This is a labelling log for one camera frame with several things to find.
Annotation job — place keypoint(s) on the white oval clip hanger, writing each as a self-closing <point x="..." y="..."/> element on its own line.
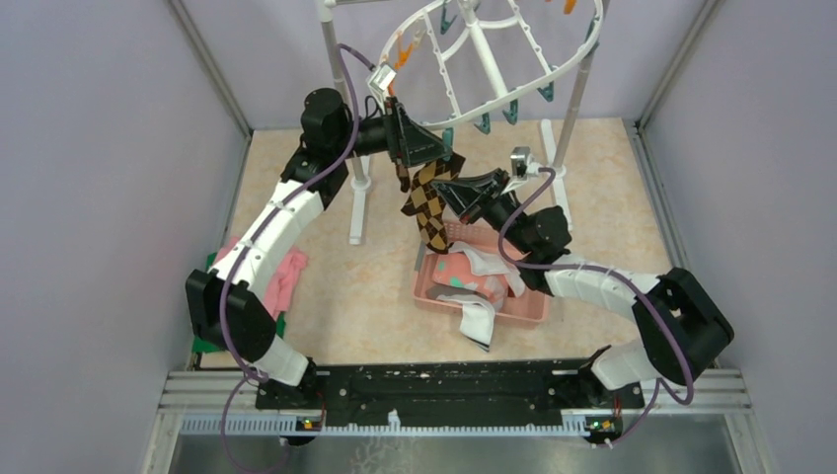
<point x="476" y="74"/>

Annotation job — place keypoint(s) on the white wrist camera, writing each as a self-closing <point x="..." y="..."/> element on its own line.
<point x="380" y="80"/>
<point x="525" y="167"/>

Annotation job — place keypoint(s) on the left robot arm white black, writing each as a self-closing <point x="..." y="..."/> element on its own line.
<point x="225" y="302"/>

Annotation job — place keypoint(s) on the pink plastic basket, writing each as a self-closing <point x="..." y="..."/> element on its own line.
<point x="526" y="311"/>

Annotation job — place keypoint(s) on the pink folded cloth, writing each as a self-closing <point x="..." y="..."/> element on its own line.
<point x="280" y="288"/>

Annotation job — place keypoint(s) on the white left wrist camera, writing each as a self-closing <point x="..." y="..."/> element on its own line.
<point x="380" y="80"/>

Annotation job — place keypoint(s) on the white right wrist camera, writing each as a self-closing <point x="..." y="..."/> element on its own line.
<point x="525" y="167"/>

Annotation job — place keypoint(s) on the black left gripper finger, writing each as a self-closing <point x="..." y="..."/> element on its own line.
<point x="409" y="133"/>
<point x="426" y="152"/>

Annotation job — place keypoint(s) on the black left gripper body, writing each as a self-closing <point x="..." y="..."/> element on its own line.
<point x="381" y="132"/>

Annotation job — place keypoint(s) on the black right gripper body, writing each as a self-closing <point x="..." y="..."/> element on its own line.
<point x="496" y="209"/>

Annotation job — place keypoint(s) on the pink dotted sock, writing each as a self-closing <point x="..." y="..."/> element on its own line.
<point x="455" y="270"/>

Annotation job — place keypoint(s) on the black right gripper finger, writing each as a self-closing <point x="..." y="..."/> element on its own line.
<point x="466" y="201"/>
<point x="495" y="179"/>

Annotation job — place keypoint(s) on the brown argyle sock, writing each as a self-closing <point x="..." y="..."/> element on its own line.
<point x="404" y="176"/>
<point x="424" y="204"/>

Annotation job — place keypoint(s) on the white black striped sock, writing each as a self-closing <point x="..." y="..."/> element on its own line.
<point x="485" y="263"/>
<point x="478" y="317"/>

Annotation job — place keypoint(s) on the white black striped sock front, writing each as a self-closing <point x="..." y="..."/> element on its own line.
<point x="485" y="263"/>

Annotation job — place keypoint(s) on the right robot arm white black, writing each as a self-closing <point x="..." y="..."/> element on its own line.
<point x="681" y="329"/>

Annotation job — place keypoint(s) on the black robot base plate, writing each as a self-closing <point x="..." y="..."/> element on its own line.
<point x="539" y="397"/>

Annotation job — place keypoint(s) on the white drying rack stand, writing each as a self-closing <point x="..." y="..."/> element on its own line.
<point x="556" y="149"/>

